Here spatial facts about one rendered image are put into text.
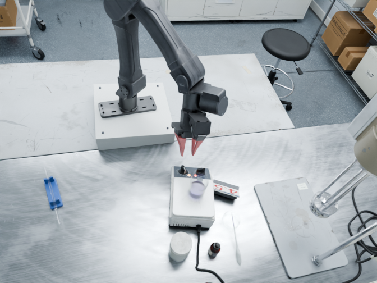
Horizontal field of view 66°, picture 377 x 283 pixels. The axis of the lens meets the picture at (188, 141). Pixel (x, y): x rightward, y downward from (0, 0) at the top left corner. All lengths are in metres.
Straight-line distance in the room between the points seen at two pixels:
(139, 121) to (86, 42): 2.09
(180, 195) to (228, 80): 0.66
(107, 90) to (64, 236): 0.53
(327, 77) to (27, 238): 2.90
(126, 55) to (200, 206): 0.49
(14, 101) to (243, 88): 0.91
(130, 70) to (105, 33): 2.26
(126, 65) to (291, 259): 0.75
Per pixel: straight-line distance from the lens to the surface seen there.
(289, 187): 1.06
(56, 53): 2.98
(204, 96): 0.78
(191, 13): 3.30
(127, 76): 0.93
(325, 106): 2.91
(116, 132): 1.00
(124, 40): 0.87
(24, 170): 1.06
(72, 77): 1.31
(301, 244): 0.99
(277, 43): 2.17
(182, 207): 0.84
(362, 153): 0.68
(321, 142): 1.25
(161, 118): 1.05
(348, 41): 3.30
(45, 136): 1.12
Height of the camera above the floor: 1.75
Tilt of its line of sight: 53 degrees down
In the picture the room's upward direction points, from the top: 11 degrees clockwise
